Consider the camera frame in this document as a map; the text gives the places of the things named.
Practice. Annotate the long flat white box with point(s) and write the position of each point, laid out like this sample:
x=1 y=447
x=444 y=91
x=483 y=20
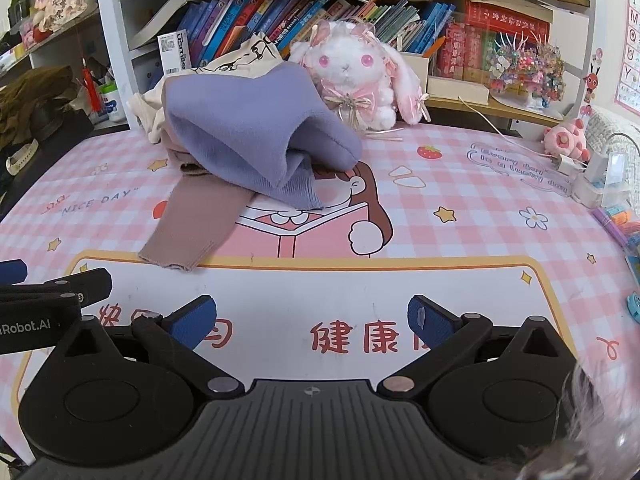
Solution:
x=457 y=91

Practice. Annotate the red boxed book set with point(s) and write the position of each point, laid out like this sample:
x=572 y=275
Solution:
x=500 y=25

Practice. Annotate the white quilted blanket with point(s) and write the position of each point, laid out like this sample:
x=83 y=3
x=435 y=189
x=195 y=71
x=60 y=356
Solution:
x=612 y=122

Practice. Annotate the white pink plush bunny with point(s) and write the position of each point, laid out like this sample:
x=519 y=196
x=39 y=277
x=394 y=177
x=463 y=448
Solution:
x=345 y=60

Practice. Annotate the row of colourful books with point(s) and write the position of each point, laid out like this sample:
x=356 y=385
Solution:
x=280 y=15

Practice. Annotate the alphabet wall poster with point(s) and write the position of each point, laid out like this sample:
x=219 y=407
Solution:
x=630 y=50

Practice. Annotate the red tassel ornament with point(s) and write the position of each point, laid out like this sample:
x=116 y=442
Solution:
x=88 y=82

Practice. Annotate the white printed carton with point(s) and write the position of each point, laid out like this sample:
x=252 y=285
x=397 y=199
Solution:
x=172 y=52

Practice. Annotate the black bag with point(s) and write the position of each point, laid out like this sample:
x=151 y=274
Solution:
x=45 y=160

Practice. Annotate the colourful bead flower ornament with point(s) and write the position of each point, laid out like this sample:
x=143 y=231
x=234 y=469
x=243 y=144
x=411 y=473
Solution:
x=525 y=67

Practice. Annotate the white wooden bookshelf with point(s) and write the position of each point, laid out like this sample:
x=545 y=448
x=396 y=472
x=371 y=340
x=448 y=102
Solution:
x=107 y=35

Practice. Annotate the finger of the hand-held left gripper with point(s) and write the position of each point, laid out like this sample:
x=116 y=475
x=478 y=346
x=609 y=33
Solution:
x=90 y=284
x=12 y=272

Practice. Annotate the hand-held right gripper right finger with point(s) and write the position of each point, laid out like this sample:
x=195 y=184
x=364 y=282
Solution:
x=431 y=321

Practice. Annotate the small white box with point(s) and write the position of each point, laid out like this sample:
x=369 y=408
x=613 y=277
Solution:
x=415 y=72

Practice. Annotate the white wrist watch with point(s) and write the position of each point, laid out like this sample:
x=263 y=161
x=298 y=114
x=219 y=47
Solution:
x=22 y=157

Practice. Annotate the white bottle green cap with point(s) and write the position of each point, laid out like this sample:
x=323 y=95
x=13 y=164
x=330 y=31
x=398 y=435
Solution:
x=112 y=102

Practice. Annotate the pink plush pig toy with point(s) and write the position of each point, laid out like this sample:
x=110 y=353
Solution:
x=565 y=140

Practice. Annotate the red deer wall sticker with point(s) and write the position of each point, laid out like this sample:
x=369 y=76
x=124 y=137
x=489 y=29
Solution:
x=593 y=82

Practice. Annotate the cream printed cloth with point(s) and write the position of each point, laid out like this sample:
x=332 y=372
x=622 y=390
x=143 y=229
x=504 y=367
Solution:
x=150 y=110

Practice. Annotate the small blue toy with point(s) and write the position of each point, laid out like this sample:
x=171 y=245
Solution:
x=635 y=309

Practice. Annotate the bundles of colourful paper strips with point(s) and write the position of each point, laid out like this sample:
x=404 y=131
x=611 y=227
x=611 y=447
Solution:
x=617 y=222

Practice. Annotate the white charger plug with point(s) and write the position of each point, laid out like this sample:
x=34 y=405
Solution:
x=566 y=165

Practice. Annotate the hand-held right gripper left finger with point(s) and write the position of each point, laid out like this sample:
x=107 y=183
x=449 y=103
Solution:
x=192 y=317

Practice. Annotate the pink checked desk mat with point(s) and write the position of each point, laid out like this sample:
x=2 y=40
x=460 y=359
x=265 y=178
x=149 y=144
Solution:
x=450 y=200

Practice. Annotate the purple knit sweater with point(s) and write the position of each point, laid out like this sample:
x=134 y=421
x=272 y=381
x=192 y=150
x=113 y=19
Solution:
x=240 y=125

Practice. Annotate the white power strip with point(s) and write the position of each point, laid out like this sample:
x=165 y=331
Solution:
x=590 y=187

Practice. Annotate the fluffy pink sleeve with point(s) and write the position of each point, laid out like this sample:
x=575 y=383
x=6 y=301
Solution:
x=575 y=425

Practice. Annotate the pink flower decoration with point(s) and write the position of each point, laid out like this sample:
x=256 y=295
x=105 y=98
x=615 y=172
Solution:
x=57 y=0

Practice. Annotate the brown cloth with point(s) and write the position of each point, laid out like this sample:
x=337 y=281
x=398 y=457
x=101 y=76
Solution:
x=35 y=95

